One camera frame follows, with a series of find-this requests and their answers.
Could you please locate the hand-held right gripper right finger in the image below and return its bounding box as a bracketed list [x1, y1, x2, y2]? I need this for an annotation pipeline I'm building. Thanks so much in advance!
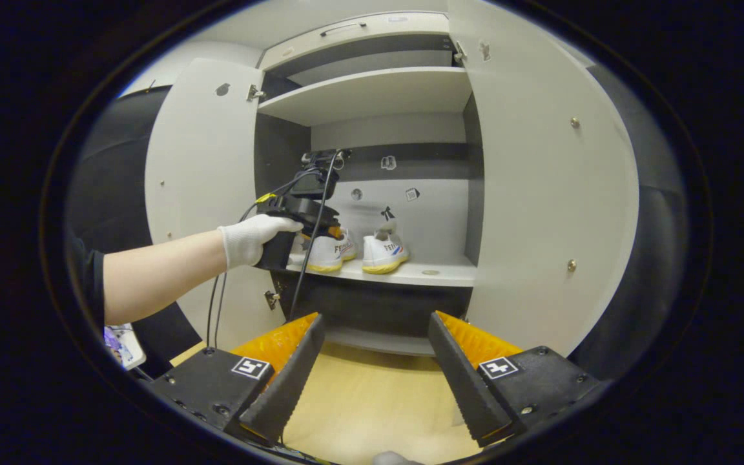
[428, 311, 603, 448]

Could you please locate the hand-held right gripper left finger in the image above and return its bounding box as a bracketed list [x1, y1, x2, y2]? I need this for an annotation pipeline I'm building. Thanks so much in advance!
[151, 313, 326, 445]

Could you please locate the white shoe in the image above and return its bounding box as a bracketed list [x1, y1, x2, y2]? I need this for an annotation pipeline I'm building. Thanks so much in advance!
[362, 226, 410, 275]
[289, 227, 358, 273]

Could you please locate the grey shoe cabinet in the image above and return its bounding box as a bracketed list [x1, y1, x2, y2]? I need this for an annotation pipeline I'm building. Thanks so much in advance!
[253, 10, 486, 356]

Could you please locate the grey shoe cabinet door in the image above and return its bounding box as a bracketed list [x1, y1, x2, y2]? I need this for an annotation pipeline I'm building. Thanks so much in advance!
[145, 58, 285, 353]
[446, 0, 641, 357]

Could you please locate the white cabinet shelf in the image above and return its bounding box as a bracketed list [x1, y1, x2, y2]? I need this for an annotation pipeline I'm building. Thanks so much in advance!
[257, 67, 473, 127]
[287, 253, 478, 288]

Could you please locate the person's black sleeve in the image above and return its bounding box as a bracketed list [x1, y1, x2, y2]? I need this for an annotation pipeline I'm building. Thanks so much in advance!
[67, 232, 107, 330]

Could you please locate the black cable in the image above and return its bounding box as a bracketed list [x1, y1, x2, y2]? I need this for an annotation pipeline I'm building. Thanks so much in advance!
[288, 150, 347, 318]
[205, 274, 219, 347]
[214, 169, 321, 349]

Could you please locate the black drawer handle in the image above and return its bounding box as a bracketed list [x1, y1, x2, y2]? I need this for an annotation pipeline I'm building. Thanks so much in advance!
[318, 22, 368, 37]

